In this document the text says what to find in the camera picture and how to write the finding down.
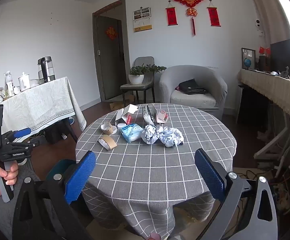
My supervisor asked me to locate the grey dining chair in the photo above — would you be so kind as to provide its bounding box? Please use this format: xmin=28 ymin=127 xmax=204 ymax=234
xmin=120 ymin=56 xmax=155 ymax=105

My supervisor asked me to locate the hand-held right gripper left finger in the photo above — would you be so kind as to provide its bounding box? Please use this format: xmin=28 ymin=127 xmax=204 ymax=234
xmin=12 ymin=151 xmax=97 ymax=240

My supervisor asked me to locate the black bag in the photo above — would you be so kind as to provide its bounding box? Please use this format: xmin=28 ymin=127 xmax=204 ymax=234
xmin=178 ymin=79 xmax=208 ymax=95

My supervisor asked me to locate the wall calendar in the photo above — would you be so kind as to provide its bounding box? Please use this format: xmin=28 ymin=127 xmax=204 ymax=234
xmin=133 ymin=7 xmax=152 ymax=32

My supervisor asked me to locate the black monitor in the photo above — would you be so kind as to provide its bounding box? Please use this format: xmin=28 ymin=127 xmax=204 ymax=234
xmin=270 ymin=39 xmax=290 ymax=74

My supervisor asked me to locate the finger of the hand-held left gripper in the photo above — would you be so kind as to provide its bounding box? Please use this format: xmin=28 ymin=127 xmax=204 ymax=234
xmin=5 ymin=140 xmax=41 ymax=150
xmin=1 ymin=127 xmax=32 ymax=140

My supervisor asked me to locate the beige curtain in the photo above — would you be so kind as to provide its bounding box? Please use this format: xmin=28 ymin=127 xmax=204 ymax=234
xmin=245 ymin=0 xmax=290 ymax=47

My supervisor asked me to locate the white torn cardboard box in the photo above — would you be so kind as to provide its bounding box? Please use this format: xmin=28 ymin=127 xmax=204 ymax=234
xmin=115 ymin=104 xmax=139 ymax=125

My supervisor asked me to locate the grey checked tablecloth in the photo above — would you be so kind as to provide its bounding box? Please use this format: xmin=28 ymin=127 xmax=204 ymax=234
xmin=75 ymin=103 xmax=237 ymax=233

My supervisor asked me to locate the red door decoration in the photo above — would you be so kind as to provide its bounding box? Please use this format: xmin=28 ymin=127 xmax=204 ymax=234
xmin=106 ymin=26 xmax=119 ymax=40

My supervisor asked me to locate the potted plant in white pot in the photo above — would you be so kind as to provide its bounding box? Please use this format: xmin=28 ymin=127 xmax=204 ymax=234
xmin=128 ymin=64 xmax=167 ymax=85

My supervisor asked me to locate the blue tissue packet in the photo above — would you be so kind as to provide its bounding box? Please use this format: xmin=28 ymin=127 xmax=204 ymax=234
xmin=121 ymin=124 xmax=143 ymax=143

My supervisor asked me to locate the pink carton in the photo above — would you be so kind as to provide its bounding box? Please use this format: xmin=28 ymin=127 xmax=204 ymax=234
xmin=156 ymin=109 xmax=169 ymax=124

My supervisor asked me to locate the white metal rack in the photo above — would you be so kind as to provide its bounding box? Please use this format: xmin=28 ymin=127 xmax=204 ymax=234
xmin=254 ymin=124 xmax=290 ymax=170

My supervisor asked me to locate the grey armchair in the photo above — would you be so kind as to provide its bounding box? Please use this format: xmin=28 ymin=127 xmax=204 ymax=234
xmin=159 ymin=65 xmax=228 ymax=114

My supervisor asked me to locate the grey door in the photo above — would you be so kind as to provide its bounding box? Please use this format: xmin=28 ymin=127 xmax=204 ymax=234
xmin=96 ymin=16 xmax=125 ymax=100

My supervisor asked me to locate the red hanging scroll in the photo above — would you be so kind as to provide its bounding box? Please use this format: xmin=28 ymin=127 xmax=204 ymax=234
xmin=165 ymin=1 xmax=178 ymax=26
xmin=207 ymin=0 xmax=221 ymax=27

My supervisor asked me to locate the silver foil wrapper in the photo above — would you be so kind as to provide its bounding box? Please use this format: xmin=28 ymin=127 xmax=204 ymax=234
xmin=142 ymin=105 xmax=158 ymax=125

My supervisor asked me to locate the cream lace cloth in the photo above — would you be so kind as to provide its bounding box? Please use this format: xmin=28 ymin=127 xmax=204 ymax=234
xmin=239 ymin=69 xmax=290 ymax=130

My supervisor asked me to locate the pale green patterned tablecloth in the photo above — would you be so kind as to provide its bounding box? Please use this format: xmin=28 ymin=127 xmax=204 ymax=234
xmin=0 ymin=77 xmax=87 ymax=140

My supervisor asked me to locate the clear plastic bottle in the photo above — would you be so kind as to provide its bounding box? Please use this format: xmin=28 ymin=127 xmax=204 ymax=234
xmin=4 ymin=70 xmax=15 ymax=97

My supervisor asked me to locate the glass electric kettle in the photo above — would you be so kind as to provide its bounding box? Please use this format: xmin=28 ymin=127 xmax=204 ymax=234
xmin=37 ymin=56 xmax=56 ymax=84

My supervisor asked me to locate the black picture frame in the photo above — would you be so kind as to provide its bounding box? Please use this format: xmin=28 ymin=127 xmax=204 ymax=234
xmin=241 ymin=47 xmax=256 ymax=70

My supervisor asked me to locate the white lidded mug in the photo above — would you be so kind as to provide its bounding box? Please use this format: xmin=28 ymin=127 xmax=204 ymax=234
xmin=18 ymin=72 xmax=31 ymax=92

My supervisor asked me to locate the crushed paper cup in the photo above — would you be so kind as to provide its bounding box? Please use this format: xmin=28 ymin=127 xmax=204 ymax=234
xmin=101 ymin=122 xmax=118 ymax=135

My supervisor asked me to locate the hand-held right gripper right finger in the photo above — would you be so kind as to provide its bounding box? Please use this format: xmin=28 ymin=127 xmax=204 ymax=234
xmin=194 ymin=148 xmax=279 ymax=240

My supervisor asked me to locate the black table leg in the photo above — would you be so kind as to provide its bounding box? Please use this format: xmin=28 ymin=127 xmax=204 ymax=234
xmin=65 ymin=120 xmax=78 ymax=143

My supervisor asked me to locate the brown cardboard tape core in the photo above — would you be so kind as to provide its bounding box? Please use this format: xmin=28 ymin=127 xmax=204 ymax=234
xmin=98 ymin=134 xmax=117 ymax=151

